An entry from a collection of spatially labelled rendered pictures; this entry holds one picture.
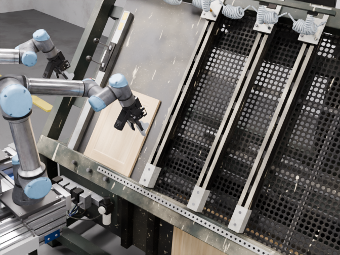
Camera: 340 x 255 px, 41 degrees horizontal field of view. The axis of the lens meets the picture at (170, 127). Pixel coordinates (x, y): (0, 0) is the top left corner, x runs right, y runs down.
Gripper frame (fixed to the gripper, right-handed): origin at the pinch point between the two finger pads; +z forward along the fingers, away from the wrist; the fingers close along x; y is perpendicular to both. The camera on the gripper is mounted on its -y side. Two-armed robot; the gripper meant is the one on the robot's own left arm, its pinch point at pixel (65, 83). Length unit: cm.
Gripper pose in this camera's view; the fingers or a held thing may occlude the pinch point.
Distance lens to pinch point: 272.5
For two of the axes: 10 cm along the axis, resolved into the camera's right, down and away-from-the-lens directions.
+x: -7.0, -3.7, 6.1
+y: 6.6, -6.6, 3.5
